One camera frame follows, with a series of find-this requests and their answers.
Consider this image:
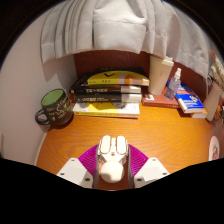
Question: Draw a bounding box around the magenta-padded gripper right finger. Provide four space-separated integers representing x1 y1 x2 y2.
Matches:
127 143 170 188

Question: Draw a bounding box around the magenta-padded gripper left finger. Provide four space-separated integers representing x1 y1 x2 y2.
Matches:
56 143 101 189

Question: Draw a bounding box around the white computer mouse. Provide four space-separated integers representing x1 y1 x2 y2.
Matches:
96 134 130 184

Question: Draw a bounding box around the dark mug with green inside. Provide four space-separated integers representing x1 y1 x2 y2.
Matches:
34 88 74 127

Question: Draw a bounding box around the red book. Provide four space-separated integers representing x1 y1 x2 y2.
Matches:
141 87 181 110

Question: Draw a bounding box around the orange book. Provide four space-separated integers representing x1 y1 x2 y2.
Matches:
181 86 208 120

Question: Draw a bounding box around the clear spray bottle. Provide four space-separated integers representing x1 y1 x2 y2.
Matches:
164 67 183 102

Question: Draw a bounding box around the white ceramic vase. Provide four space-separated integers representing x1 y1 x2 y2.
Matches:
202 75 224 123

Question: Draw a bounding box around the cream tumbler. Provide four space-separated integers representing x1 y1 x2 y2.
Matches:
147 54 175 97

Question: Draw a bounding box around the yellow and black book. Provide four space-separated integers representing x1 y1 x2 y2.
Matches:
81 67 151 88

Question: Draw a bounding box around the white pleated curtain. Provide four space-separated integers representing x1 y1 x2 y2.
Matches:
39 0 214 79

